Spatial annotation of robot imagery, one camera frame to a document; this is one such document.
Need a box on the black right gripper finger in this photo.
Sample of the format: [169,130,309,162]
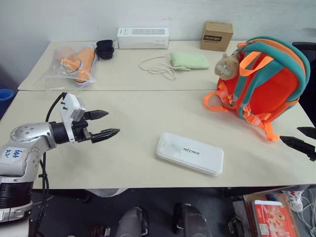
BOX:
[297,126,316,139]
[279,135,316,161]

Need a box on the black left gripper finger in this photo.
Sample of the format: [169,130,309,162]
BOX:
[91,128,121,144]
[85,110,110,122]

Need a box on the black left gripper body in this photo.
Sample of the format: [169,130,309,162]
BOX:
[73,111,94,144]

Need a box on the orange and teal backpack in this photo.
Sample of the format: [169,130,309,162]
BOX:
[203,36,311,142]

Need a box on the white rectangular case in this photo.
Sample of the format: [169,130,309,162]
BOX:
[156,131,225,177]

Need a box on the white sneaker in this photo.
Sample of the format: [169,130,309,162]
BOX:
[281,189,305,213]

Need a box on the orange and white plastic piece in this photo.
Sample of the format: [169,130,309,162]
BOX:
[74,46,96,83]
[58,50,82,73]

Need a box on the white plastic sheet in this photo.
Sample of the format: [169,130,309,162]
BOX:
[88,188,129,198]

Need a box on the clear plastic bag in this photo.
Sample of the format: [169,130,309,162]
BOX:
[40,43,99,88]

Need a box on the red printed box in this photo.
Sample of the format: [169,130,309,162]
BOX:
[251,199,296,237]

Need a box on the brown wooden crate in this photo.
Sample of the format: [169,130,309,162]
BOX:
[242,188,301,237]

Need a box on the blue bin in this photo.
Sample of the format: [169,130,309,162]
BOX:
[0,88,13,115]

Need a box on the long white carton box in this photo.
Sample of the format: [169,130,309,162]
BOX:
[116,27,170,50]

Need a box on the dark grey rounded shape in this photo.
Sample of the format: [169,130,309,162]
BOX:
[115,206,149,237]
[173,202,213,237]

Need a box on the beige plush cat charm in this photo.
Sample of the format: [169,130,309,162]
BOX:
[214,52,240,80]

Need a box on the light green fabric pouch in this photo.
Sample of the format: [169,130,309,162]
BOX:
[170,51,211,72]

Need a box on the brown cardboard box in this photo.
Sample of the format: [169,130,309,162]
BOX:
[200,21,234,52]

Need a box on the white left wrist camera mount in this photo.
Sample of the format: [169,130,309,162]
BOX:
[59,92,87,144]

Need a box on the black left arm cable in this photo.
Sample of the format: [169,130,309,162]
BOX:
[29,92,69,237]

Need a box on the white floor cable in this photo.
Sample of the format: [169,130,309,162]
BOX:
[295,190,316,233]

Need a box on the white cord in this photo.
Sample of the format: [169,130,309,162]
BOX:
[139,54,191,80]

